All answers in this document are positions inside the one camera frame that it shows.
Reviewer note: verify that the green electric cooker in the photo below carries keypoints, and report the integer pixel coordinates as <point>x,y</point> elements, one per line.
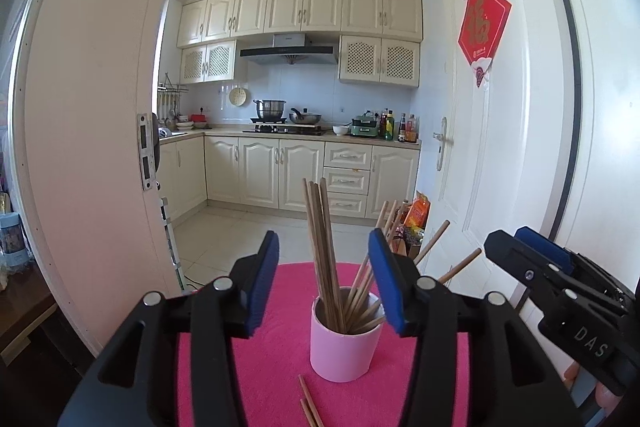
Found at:
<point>365,127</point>

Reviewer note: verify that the red bowl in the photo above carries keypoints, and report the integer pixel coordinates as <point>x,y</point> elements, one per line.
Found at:
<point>199,122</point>

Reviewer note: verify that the orange drink bottle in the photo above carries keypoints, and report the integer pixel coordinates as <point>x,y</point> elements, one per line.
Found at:
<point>404,212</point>

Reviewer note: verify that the brown wooden side table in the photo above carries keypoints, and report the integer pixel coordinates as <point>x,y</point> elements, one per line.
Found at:
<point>22,307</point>

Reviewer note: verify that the bunch of wooden chopsticks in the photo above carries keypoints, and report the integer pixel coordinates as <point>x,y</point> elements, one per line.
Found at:
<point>320,257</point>

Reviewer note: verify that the hanging utensil rack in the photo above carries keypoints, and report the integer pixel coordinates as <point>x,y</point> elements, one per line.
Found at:
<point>172,99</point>

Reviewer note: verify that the white bowl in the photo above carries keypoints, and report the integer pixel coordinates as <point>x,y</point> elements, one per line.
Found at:
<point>341,130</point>

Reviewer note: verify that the blue printed can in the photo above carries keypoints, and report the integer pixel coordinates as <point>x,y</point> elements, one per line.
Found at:
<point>12,239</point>

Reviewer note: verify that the white door with lock plate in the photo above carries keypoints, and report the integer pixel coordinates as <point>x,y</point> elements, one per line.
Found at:
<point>90,107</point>

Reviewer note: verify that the orange snack bag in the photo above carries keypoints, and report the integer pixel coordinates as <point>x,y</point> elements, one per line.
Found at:
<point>417,212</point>

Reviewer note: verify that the steel cooking pot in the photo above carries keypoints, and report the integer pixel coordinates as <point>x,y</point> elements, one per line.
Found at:
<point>270,109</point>

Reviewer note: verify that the red diamond door poster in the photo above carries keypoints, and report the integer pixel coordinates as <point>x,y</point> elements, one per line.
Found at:
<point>484,27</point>

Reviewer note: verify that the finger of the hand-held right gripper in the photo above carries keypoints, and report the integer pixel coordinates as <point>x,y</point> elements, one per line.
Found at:
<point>525,267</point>
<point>542,244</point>

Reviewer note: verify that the cream upper kitchen cabinets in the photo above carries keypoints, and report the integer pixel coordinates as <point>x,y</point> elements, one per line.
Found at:
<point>300,12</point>

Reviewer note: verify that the cream kitchen cabinets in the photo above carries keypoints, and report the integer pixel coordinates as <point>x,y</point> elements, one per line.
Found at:
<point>260,172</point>
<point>300,12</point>

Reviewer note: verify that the white metal rack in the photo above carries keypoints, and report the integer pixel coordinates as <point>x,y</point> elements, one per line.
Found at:
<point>171,242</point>

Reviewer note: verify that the floor storage box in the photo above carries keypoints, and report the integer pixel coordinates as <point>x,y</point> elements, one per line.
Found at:
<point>407,244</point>

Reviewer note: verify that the group of sauce bottles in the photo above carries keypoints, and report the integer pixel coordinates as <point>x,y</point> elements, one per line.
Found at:
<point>386,125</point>

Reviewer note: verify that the person's right hand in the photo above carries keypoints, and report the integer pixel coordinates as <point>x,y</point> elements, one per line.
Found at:
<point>606,399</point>

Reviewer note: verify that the black range hood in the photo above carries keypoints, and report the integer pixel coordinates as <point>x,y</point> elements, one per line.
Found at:
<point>287,52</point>

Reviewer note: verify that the cream lower kitchen cabinets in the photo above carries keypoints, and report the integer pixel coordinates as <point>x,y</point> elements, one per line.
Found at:
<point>260,172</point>

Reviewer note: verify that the dark sauce bottle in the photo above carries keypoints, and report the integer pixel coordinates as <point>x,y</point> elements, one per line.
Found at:
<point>401,129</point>

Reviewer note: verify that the long wooden chopstick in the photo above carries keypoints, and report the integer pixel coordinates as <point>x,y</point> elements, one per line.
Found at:
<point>311,399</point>
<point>309,414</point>

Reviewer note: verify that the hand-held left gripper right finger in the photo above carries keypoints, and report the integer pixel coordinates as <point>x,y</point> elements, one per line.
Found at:
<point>382,277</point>

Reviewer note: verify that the pink cylindrical cup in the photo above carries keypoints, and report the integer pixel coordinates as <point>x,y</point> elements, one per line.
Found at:
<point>340,352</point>

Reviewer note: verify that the round white wall plate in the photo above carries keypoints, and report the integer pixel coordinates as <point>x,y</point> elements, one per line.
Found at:
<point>237,96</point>

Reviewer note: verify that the pink tablecloth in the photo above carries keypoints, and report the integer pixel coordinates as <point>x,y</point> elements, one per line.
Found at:
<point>280,357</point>

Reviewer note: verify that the red sauce bottle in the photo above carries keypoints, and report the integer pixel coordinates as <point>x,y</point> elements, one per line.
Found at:
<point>411,130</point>

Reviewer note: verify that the gas stove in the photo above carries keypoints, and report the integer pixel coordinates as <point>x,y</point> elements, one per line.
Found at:
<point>285,127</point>

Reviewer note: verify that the steel wok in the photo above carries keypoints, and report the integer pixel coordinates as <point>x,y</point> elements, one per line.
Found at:
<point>306,116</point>

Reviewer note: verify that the black kitchen appliance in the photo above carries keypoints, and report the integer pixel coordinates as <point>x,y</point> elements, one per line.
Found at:
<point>156,147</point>

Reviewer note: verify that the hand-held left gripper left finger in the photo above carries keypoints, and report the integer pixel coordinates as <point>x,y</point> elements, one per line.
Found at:
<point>265,277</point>

